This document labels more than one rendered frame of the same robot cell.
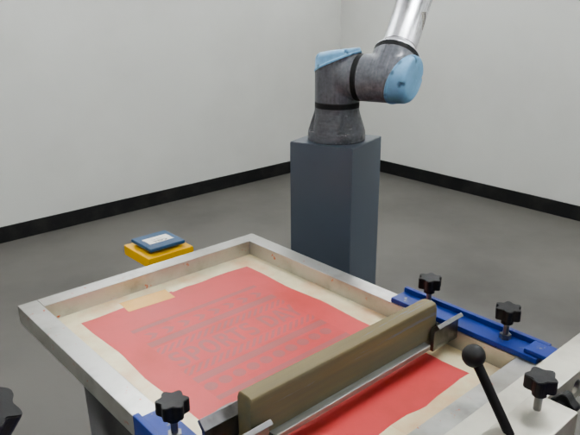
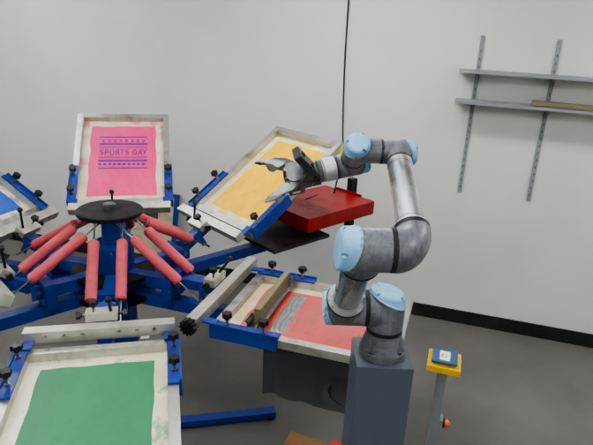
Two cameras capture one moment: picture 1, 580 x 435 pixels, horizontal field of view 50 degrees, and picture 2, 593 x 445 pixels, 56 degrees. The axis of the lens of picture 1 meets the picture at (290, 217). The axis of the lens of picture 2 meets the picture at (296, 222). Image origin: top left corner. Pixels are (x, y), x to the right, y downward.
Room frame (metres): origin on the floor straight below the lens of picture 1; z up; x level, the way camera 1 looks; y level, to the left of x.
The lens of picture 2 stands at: (2.81, -1.22, 2.21)
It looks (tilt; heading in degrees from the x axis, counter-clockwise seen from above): 20 degrees down; 148
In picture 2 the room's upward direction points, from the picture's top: 3 degrees clockwise
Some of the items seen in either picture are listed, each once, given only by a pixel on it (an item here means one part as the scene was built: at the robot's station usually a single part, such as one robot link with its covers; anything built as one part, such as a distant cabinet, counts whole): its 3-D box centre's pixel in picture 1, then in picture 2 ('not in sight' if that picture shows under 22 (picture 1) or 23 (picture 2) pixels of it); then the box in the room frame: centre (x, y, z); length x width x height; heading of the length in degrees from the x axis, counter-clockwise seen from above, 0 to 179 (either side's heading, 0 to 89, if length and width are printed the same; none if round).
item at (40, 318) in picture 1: (261, 338); (318, 315); (0.99, 0.05, 0.97); 0.79 x 0.58 x 0.04; 42
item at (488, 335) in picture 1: (463, 333); (244, 334); (1.00, -0.31, 0.98); 0.30 x 0.05 x 0.07; 42
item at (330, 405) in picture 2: not in sight; (316, 378); (1.16, -0.05, 0.77); 0.46 x 0.09 x 0.36; 42
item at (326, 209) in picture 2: not in sight; (317, 207); (-0.08, 0.74, 1.06); 0.61 x 0.46 x 0.12; 102
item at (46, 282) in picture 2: not in sight; (114, 271); (0.21, -0.65, 0.99); 0.82 x 0.79 x 0.12; 42
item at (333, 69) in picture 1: (340, 74); (384, 307); (1.62, -0.13, 1.37); 0.13 x 0.12 x 0.14; 60
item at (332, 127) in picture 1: (337, 119); (383, 339); (1.63, -0.12, 1.25); 0.15 x 0.15 x 0.10
